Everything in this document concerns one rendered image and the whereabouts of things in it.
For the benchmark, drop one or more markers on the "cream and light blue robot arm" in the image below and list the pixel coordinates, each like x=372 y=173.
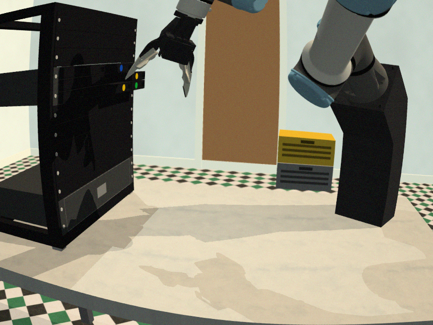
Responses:
x=323 y=68

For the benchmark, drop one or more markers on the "black server rack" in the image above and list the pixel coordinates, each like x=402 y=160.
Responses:
x=85 y=134

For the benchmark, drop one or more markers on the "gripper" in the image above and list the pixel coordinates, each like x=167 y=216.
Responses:
x=175 y=46

